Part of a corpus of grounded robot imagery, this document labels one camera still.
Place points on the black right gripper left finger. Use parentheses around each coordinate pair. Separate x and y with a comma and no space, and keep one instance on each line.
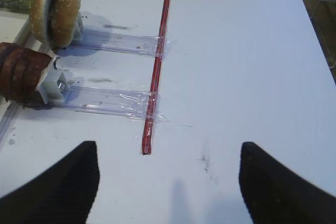
(64,193)

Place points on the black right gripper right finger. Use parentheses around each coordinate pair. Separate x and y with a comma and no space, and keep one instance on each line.
(273,193)

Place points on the stacked brown meat patties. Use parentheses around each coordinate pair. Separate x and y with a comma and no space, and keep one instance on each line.
(21,71)

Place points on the red plastic strip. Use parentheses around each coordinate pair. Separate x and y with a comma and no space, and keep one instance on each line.
(153,98)

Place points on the white patty pusher block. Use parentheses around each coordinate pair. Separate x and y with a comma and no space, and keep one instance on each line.
(53,86)

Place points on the white bun pusher block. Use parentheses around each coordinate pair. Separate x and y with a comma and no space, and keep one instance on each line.
(78,34)

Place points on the cream metal tray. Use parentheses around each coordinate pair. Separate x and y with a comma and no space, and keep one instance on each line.
(14,27)

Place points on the sesame bun half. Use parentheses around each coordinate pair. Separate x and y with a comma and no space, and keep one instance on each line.
(39,16)
(63,22)

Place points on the sesame bun top half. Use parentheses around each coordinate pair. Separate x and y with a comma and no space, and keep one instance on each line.
(39,16)

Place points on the clear patty rail holder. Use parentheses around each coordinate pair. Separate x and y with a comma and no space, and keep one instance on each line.
(130,104)

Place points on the clear bun rail holder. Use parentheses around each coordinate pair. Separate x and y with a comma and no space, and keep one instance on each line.
(121,43)

